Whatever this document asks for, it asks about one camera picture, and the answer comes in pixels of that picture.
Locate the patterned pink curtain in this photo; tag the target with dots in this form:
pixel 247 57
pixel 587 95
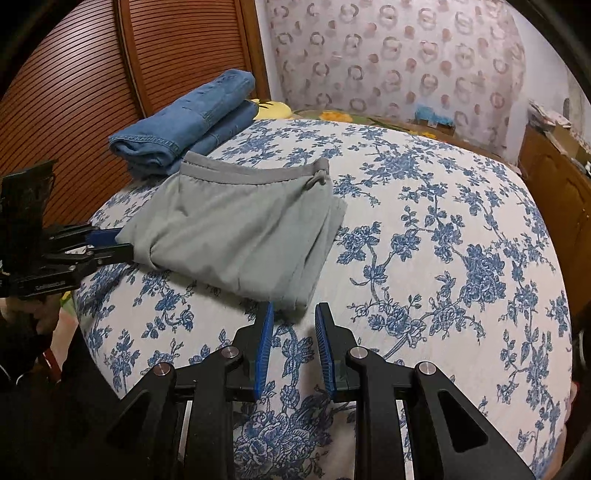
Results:
pixel 464 60

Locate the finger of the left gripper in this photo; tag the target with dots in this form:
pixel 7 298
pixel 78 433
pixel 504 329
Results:
pixel 99 236
pixel 101 252

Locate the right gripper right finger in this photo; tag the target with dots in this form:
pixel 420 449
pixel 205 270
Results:
pixel 410 415

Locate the blue box by curtain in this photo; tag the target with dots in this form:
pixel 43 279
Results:
pixel 428 114

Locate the yellow plush toy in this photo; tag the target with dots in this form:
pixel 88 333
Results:
pixel 272 110

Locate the blue floral bed sheet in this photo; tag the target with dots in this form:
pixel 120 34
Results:
pixel 442 256

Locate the person's left hand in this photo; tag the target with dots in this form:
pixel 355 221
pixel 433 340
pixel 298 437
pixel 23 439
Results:
pixel 43 315

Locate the wooden slatted headboard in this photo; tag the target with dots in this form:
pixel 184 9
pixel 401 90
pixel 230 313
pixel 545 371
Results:
pixel 75 72

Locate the grey pants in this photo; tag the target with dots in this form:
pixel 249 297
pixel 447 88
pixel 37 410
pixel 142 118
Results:
pixel 261 234

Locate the wooden dresser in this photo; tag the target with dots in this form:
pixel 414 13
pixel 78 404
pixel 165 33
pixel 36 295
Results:
pixel 562 194

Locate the folded blue jeans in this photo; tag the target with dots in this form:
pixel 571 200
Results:
pixel 199 121

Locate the stack of papers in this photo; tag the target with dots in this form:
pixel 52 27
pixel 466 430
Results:
pixel 546 119

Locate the colourful floral blanket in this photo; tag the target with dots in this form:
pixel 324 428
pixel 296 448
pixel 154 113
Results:
pixel 390 123

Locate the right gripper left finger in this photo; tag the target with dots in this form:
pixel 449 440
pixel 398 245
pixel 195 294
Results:
pixel 176 423

